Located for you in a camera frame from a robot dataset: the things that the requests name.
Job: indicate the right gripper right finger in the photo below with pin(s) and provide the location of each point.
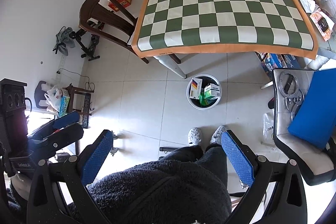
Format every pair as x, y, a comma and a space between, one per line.
287, 203

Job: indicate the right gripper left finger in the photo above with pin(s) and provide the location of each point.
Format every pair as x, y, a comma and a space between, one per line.
46, 202

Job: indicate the green white medicine box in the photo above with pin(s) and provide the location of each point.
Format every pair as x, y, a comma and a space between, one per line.
203, 101

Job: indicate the white round trash bin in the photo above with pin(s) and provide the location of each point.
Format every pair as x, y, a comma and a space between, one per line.
207, 79

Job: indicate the dark wooden side stand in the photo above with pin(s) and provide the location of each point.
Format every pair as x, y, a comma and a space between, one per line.
80, 101

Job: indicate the white plastic shopping bag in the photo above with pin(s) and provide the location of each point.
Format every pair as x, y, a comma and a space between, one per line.
268, 123

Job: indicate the right grey fuzzy slipper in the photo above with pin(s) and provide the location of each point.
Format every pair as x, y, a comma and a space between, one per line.
217, 135

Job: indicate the grey fuzzy slipper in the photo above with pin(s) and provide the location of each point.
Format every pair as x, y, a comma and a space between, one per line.
217, 135
195, 136

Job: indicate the person's dark fleece legs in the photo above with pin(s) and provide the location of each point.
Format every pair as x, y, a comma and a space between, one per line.
189, 185

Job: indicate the red black flip-flop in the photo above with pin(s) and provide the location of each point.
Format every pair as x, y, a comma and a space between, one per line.
271, 104

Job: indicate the left grey fuzzy slipper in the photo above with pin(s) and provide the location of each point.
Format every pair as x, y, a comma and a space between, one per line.
195, 136

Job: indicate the black exercise bike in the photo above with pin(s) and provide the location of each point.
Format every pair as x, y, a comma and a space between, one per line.
88, 51

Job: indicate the black blue weight bench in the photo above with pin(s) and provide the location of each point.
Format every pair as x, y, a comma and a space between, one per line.
167, 149

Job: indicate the green white carton box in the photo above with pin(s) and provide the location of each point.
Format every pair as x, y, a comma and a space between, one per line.
212, 92

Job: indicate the blue toy blaster box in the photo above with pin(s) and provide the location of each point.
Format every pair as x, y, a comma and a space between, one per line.
270, 61

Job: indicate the white box with flag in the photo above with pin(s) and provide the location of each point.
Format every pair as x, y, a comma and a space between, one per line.
195, 88

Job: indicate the dark wooden chair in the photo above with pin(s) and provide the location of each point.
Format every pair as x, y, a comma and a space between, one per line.
110, 21

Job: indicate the white table leg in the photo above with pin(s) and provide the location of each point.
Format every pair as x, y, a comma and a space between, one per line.
170, 64

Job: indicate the orange snack package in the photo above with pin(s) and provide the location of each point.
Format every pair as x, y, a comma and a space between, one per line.
323, 23

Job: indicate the green white checkered tablecloth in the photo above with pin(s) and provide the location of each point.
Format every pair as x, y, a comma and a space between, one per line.
221, 26

